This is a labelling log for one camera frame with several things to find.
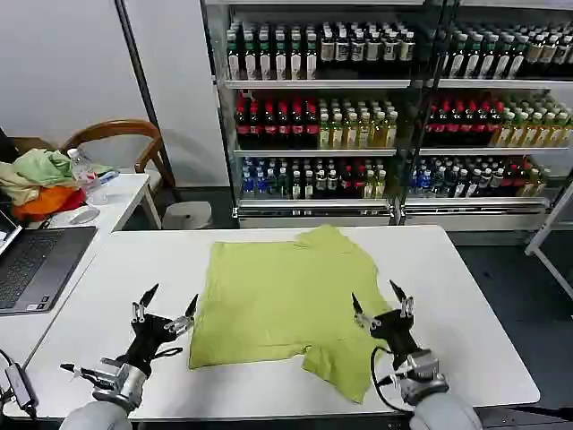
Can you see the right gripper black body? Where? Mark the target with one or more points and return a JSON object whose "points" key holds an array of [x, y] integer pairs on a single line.
{"points": [[396, 331]]}

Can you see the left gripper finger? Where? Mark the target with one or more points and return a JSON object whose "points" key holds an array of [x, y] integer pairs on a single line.
{"points": [[145, 300], [188, 315]]}

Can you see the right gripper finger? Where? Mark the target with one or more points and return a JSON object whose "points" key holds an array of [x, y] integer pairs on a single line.
{"points": [[405, 304], [361, 315]]}

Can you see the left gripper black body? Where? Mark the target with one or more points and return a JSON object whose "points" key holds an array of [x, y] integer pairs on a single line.
{"points": [[150, 336]]}

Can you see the yellow-green shirt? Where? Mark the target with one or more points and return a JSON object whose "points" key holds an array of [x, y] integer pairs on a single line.
{"points": [[286, 295]]}

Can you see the small white stool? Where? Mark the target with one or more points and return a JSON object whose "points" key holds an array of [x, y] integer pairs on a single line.
{"points": [[185, 216]]}

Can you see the white computer mouse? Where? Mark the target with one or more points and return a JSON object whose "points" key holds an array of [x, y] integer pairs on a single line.
{"points": [[84, 216]]}

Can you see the white side desk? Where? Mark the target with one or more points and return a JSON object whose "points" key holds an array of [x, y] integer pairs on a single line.
{"points": [[127, 192]]}

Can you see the dark grey laptop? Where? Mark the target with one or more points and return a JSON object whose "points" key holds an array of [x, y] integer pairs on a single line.
{"points": [[42, 264]]}

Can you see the orange cloth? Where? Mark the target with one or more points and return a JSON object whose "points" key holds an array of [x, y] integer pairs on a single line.
{"points": [[53, 201]]}

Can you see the clear plastic water bottle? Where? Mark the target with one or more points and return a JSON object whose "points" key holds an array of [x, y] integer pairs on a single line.
{"points": [[81, 172]]}

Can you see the beige cloth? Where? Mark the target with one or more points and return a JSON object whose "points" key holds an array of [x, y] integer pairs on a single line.
{"points": [[18, 188]]}

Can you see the pale green cloth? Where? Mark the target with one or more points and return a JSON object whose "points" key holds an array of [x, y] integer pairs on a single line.
{"points": [[40, 165]]}

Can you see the brown wooden chair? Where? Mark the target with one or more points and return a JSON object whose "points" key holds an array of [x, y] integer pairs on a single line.
{"points": [[114, 130]]}

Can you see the slanted black pole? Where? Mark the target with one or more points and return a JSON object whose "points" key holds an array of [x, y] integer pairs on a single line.
{"points": [[147, 103]]}

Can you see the shelf of bottled drinks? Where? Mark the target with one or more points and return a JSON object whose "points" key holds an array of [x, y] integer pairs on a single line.
{"points": [[313, 112], [488, 116]]}

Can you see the black monitor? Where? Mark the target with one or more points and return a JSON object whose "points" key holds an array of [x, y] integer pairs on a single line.
{"points": [[5, 141]]}

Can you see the white metal rack frame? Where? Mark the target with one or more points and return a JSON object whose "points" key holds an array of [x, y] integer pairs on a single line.
{"points": [[548, 233]]}

